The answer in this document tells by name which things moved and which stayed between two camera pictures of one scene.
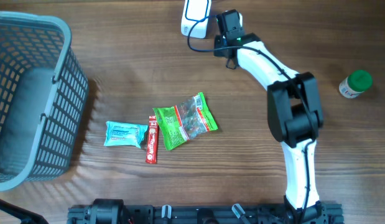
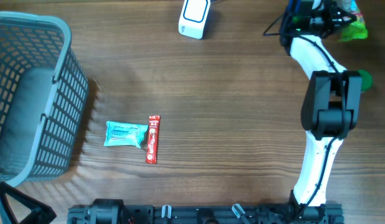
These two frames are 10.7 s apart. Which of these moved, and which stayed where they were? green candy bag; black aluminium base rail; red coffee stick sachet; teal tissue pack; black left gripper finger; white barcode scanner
Moved: green candy bag; black left gripper finger
Stayed: red coffee stick sachet; white barcode scanner; black aluminium base rail; teal tissue pack
